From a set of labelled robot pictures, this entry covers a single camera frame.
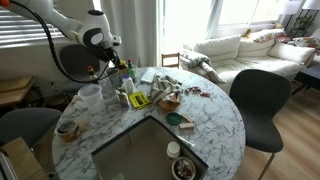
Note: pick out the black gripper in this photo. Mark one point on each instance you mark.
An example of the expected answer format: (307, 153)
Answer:
(108, 55)

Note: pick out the white sofa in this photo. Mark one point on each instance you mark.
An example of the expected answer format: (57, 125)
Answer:
(232, 54)

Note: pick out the red-capped hot sauce bottle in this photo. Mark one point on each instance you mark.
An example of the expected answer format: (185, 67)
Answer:
(93, 77)

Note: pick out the bowl in box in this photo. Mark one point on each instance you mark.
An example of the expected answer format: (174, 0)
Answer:
(183, 168)

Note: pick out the silver metal cup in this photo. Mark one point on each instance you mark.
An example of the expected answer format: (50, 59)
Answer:
(115, 77)

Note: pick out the wooden side table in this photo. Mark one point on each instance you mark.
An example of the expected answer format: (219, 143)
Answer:
(13, 91)

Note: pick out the navy blue cardboard box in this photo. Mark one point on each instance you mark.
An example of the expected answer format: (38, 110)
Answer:
(140, 153)

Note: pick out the yellow-lidded brown jar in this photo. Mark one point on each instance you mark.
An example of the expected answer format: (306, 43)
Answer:
(123, 67)

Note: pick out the crumpled striped cloth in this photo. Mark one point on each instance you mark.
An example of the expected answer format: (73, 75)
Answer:
(162, 86)

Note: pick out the folded grey blanket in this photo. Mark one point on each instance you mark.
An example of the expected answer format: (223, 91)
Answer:
(199, 64)

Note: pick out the red wrapper pieces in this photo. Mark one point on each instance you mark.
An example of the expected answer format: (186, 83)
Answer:
(196, 90)

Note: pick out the translucent white plastic cup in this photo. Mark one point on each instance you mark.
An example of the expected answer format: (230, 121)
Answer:
(91, 94)

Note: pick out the brown paper bag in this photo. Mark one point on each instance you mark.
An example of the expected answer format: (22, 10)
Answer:
(169, 102)

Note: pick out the white-lidded jar in box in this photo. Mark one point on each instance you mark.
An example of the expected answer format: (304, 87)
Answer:
(173, 149)

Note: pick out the wooden block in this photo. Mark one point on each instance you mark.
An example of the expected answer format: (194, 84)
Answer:
(188, 124)

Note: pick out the black coffee table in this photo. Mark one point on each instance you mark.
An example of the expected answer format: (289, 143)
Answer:
(309, 78)

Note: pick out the small blue-capped white bottle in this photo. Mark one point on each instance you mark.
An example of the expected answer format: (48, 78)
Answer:
(128, 84)

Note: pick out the wooden chair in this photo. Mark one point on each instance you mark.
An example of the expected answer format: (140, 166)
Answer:
(170, 60)

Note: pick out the dark grey chair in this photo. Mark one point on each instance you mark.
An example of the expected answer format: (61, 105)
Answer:
(259, 95)

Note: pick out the grey chair left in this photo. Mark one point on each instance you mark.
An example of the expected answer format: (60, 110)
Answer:
(28, 123)

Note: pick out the white paper sheet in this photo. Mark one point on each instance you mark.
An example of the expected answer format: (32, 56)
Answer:
(148, 76)

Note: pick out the green round lid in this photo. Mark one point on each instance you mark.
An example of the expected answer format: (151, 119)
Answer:
(173, 118)

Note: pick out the red-capped green bottle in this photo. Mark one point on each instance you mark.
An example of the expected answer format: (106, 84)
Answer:
(131, 70)

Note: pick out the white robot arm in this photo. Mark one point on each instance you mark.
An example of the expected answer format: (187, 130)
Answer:
(94, 32)

